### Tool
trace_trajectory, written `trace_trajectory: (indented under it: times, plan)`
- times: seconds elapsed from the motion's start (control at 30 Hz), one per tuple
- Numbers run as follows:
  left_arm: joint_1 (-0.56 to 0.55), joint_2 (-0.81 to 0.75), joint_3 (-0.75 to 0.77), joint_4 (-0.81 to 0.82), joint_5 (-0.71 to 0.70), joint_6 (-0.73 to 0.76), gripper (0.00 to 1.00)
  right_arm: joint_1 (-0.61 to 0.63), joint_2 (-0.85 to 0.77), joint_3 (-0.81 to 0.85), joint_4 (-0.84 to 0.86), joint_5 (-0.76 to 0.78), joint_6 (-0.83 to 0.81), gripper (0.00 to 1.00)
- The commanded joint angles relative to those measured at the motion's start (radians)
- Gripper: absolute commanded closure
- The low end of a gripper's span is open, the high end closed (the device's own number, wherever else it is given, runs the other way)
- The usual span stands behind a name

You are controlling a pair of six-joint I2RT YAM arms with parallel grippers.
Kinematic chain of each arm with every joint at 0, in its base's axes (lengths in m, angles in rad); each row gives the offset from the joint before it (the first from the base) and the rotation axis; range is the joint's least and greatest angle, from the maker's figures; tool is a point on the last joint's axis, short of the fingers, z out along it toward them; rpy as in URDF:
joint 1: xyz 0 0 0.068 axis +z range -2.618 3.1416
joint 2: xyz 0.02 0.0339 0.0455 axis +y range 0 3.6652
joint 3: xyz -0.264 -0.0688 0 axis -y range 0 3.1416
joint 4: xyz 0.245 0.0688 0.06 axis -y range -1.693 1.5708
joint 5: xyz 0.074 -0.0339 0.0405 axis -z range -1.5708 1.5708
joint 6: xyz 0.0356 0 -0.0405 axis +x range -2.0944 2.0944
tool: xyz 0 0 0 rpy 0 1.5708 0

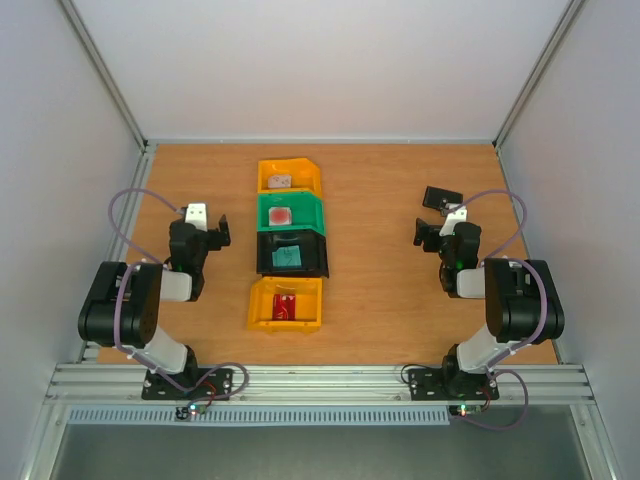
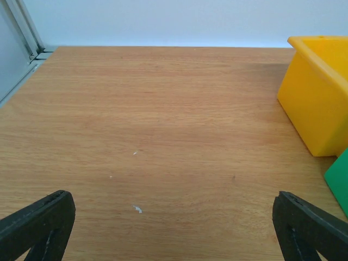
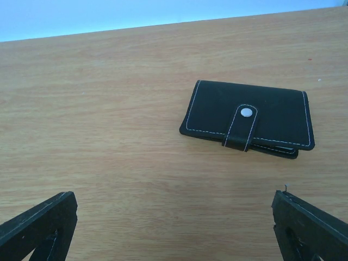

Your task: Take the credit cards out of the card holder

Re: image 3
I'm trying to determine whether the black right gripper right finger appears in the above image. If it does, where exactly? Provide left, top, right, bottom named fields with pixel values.
left=271, top=190, right=347, bottom=260

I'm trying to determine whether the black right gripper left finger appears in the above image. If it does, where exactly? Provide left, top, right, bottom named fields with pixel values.
left=1, top=191, right=78, bottom=260

